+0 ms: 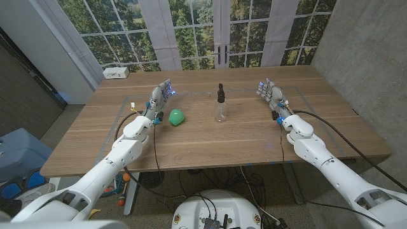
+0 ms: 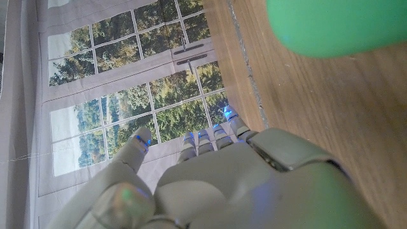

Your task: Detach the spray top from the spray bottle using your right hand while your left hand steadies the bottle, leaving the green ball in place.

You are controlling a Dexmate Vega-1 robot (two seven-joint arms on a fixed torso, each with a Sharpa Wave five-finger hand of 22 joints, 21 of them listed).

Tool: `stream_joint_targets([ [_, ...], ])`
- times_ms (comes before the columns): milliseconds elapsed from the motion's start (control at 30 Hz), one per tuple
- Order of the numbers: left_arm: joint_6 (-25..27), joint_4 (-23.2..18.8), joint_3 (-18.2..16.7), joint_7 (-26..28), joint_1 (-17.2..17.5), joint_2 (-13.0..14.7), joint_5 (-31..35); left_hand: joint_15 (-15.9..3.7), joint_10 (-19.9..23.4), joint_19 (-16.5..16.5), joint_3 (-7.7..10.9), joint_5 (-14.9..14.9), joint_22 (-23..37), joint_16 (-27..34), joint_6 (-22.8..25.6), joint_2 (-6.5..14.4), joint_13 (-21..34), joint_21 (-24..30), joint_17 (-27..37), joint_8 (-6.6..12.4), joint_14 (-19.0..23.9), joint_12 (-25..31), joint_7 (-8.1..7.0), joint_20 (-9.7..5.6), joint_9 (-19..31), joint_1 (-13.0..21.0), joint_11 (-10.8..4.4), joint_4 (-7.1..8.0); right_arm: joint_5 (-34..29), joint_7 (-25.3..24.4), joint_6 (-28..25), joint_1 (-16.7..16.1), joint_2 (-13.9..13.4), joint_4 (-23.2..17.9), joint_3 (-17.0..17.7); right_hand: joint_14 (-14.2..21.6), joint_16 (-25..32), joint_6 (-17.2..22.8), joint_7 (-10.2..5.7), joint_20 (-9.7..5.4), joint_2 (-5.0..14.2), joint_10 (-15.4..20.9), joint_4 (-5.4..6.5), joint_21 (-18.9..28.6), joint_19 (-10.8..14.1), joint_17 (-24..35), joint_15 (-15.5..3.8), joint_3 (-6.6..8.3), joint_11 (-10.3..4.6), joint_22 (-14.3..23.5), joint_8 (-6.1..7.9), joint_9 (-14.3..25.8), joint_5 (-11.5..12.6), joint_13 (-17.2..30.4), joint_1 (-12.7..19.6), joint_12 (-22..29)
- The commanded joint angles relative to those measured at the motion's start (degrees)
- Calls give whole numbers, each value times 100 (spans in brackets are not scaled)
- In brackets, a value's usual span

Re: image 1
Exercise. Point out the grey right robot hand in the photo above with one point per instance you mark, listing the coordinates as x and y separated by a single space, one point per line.
275 95

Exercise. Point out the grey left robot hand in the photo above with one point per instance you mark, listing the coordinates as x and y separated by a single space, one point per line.
157 98

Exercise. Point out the black spray top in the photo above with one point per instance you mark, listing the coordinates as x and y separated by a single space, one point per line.
220 93

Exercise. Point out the clear plastic spray bottle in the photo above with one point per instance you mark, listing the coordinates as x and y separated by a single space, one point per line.
220 111

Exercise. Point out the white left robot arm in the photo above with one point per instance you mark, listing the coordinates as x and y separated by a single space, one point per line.
105 165

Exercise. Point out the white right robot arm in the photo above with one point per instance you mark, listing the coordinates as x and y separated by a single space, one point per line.
337 173

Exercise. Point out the green ball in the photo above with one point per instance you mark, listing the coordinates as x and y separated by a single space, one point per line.
176 117

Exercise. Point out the orange toy ball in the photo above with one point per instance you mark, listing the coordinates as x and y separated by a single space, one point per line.
126 177

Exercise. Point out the white power strip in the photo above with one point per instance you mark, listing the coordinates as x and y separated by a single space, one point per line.
115 72

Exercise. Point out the printed window backdrop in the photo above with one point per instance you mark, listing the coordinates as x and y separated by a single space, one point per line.
197 31

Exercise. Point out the black round fan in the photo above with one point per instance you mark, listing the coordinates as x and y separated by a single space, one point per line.
152 179

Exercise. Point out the teal toy basket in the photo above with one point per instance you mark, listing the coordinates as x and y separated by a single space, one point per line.
116 187

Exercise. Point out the white table leg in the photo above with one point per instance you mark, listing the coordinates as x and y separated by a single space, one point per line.
131 194

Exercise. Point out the colourful toy maraca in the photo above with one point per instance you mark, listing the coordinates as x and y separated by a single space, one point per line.
121 198

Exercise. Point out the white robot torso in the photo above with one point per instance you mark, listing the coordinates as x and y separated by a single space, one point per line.
219 206

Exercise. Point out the yellow toy banana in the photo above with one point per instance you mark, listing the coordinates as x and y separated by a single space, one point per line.
93 212

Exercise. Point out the blue storage bin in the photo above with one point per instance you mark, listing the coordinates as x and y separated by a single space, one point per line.
22 149

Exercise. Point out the blue and black headset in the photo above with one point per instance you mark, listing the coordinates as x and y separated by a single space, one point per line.
27 183

